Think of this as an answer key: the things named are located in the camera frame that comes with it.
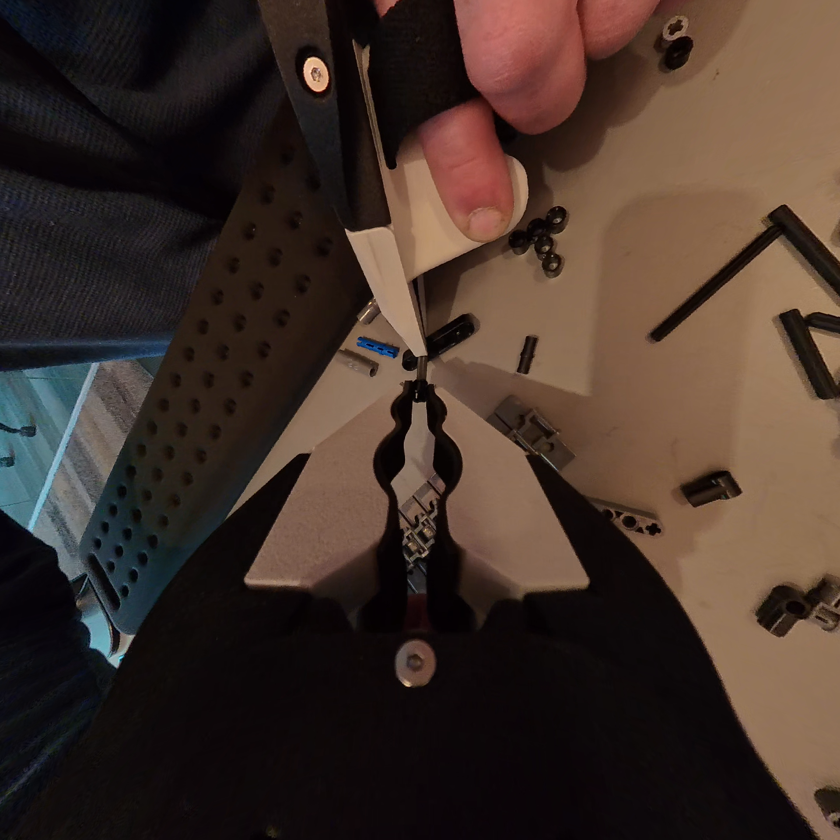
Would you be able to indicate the person's left hand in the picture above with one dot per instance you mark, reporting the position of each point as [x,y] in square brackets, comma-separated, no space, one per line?
[525,65]

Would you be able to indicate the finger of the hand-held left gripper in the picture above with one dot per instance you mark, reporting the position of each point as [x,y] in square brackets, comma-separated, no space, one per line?
[387,275]

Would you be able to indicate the black axle pin connector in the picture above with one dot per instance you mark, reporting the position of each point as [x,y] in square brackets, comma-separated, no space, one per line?
[794,607]

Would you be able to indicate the black pin joiner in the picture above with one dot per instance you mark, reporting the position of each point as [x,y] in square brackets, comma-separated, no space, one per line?
[711,489]

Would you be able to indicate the black five-hole liftarm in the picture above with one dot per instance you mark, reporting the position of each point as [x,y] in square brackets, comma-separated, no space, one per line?
[453,333]

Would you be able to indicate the black round bush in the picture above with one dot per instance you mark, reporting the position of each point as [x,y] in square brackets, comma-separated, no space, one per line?
[417,392]
[678,54]

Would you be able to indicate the dark studded panel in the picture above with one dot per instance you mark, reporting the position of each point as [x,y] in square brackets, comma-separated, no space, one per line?
[229,394]

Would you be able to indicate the white round bush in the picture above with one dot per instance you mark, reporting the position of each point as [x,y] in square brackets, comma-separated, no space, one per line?
[674,26]

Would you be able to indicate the grey connector tube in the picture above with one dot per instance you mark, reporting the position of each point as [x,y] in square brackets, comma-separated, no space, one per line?
[358,363]
[369,312]

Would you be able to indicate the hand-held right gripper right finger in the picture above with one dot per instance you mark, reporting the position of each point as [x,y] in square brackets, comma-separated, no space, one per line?
[518,525]

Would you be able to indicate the black small pin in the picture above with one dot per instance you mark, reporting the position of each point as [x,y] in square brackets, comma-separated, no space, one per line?
[424,367]
[527,354]

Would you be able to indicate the person's left forearm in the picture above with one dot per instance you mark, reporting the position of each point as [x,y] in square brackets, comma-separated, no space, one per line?
[131,164]

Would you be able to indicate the dark grey short bent liftarm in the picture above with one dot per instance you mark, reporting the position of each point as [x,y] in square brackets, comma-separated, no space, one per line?
[828,806]

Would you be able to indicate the dark grey long bent liftarm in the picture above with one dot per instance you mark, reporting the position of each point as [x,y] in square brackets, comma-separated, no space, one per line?
[630,518]

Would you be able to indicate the cluster of black bushes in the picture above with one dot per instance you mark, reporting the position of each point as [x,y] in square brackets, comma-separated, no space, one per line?
[541,239]

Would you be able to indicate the blue toy pin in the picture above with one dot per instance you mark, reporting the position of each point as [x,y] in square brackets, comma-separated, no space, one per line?
[377,346]

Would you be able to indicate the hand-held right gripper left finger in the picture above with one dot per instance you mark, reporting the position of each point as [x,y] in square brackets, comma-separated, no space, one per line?
[315,525]

